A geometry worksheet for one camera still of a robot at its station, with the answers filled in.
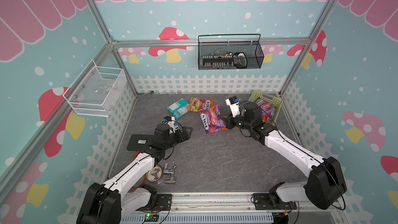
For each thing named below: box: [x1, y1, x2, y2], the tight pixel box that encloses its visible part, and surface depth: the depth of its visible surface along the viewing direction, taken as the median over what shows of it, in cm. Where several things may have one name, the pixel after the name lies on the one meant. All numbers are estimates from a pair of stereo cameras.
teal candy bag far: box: [166, 97, 191, 120], surface depth 111 cm
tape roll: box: [146, 165, 163, 182], surface depth 83 cm
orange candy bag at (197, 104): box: [187, 96, 215, 113], surface depth 115 cm
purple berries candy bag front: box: [254, 98, 277, 120], surface depth 105 cm
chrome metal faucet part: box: [163, 163, 177, 184], surface depth 83 cm
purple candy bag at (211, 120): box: [199, 103, 229, 134], surface depth 84 cm
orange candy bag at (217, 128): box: [206, 124, 230, 134], surface depth 83 cm
